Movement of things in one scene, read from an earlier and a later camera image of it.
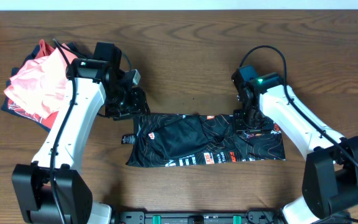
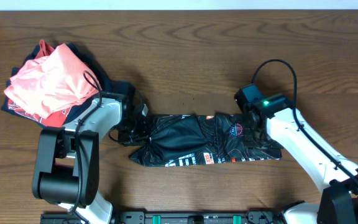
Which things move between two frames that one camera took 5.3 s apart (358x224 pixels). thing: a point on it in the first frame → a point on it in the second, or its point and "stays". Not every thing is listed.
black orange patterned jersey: x=179 y=140 stays
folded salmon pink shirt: x=39 y=84 stays
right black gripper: x=240 y=126 → x=250 y=142
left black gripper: x=138 y=107 → x=143 y=139
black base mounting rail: x=253 y=216 stays
